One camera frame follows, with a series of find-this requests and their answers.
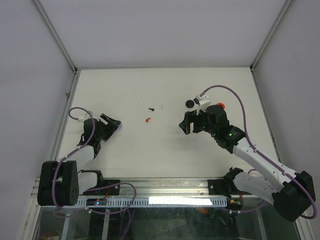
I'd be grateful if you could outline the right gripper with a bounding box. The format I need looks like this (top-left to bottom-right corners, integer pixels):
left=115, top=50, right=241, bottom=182
left=178, top=104, right=218, bottom=136

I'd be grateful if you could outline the right aluminium frame post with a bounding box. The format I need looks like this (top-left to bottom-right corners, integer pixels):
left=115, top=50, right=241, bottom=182
left=249, top=0, right=295, bottom=72

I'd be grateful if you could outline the slotted cable duct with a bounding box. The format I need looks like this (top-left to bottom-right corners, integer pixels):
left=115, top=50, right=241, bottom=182
left=64, top=196, right=228, bottom=209

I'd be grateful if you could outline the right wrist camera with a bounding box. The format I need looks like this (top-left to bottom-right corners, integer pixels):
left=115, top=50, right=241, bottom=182
left=193, top=94, right=211, bottom=115

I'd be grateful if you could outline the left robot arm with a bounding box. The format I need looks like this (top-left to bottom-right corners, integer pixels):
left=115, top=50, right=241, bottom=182
left=37, top=113, right=122, bottom=207

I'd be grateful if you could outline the black earbud charging case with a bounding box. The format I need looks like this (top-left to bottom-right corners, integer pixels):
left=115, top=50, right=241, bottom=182
left=185, top=99, right=195, bottom=108

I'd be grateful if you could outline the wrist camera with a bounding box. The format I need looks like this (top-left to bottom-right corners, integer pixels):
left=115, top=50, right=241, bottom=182
left=193, top=94, right=211, bottom=115
left=77, top=111, right=94, bottom=122

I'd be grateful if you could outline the left aluminium frame post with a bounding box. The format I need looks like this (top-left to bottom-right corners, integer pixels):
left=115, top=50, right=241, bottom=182
left=31, top=0, right=78, bottom=73

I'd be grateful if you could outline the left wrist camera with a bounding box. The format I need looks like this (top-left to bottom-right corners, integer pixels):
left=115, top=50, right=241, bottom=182
left=77, top=111, right=94, bottom=122

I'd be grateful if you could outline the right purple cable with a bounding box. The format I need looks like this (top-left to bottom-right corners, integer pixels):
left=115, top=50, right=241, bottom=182
left=203, top=85, right=316, bottom=220

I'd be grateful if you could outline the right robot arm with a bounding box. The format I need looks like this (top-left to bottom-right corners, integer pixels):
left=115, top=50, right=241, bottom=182
left=179, top=105, right=317, bottom=222

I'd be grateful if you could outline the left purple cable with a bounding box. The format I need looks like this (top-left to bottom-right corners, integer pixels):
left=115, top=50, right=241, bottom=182
left=52, top=106, right=97, bottom=208

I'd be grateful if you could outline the aluminium frame post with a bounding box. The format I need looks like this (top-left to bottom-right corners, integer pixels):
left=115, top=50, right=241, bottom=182
left=31, top=0, right=78, bottom=73
left=249, top=0, right=295, bottom=72

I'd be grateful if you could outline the purple cable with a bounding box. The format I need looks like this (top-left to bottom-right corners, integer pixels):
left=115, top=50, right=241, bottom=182
left=203, top=85, right=316, bottom=220
left=52, top=106, right=97, bottom=208

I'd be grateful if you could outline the aluminium mounting rail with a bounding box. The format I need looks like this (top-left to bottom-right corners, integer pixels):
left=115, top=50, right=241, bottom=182
left=31, top=176, right=301, bottom=198

